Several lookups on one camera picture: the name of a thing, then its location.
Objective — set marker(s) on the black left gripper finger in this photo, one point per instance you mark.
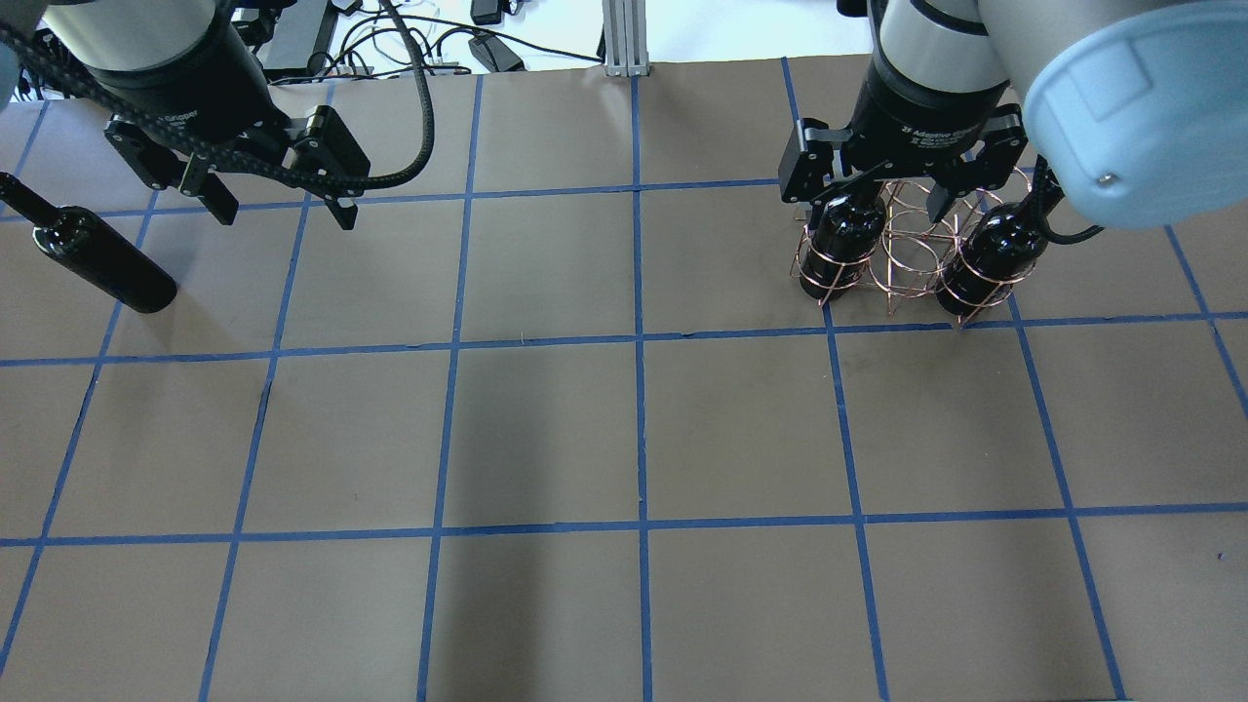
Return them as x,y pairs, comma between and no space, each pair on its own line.
325,147
201,183

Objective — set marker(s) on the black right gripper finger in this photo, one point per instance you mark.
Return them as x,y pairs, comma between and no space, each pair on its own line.
819,185
957,179

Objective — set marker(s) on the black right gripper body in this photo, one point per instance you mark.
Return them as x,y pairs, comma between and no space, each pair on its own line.
926,109

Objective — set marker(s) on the dark wine bottle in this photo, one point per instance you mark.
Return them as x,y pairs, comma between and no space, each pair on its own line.
83,242

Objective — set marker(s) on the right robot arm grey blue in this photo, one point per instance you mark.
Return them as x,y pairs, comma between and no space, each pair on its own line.
1137,107

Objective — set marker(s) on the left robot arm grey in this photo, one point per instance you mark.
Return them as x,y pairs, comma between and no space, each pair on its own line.
155,151

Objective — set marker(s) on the dark bottle in basket left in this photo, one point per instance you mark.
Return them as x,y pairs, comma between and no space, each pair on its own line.
840,245

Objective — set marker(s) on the dark bottle in basket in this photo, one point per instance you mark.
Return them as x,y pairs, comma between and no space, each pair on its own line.
998,254
840,245

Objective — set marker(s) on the dark bottle in basket right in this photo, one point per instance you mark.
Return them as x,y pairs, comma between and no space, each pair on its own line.
998,254

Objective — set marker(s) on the black power brick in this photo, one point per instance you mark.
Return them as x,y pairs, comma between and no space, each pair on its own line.
300,44

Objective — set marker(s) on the black power adapter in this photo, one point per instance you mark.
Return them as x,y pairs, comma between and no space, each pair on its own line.
494,55

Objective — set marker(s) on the copper wire wine basket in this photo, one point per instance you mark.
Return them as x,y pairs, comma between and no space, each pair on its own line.
912,252

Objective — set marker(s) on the aluminium frame post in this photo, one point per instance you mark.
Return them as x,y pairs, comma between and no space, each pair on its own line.
624,34

